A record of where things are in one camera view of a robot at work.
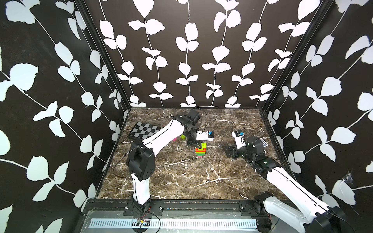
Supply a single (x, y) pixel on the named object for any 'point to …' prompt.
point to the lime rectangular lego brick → (200, 152)
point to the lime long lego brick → (203, 146)
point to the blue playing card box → (264, 144)
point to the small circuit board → (143, 223)
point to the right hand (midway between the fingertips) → (227, 141)
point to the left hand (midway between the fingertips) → (200, 140)
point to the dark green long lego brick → (199, 155)
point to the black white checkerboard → (143, 130)
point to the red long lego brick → (196, 150)
